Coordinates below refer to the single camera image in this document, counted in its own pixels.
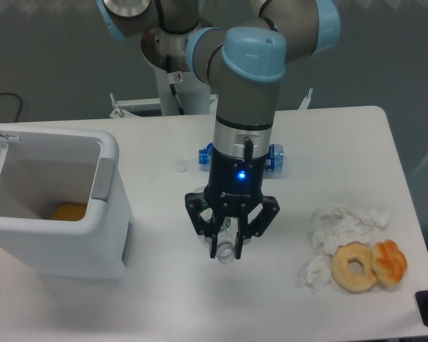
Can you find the orange glazed bread roll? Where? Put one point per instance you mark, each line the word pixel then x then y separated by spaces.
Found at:
pixel 388 262

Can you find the blue plastic bottle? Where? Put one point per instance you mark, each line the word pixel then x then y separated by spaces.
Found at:
pixel 274 160

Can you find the white bottle cap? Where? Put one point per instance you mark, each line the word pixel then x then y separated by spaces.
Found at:
pixel 180 166

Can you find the orange object inside bin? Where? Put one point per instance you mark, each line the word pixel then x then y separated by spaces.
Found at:
pixel 69 211

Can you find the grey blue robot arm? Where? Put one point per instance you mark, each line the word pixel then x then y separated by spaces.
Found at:
pixel 245 65

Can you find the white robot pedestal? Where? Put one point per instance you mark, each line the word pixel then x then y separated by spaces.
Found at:
pixel 179 90

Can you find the large crumpled white tissue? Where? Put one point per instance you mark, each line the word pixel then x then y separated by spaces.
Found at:
pixel 337 225

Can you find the small crumpled white tissue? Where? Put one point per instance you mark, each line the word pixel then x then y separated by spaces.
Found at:
pixel 318 273

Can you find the clear bottle green label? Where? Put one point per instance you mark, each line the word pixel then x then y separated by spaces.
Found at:
pixel 225 250

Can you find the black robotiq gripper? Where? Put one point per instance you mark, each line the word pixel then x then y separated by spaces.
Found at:
pixel 234 185

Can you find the plain ring donut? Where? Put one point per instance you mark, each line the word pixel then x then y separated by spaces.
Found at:
pixel 351 268

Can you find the white open trash bin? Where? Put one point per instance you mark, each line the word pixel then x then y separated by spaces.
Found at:
pixel 41 168

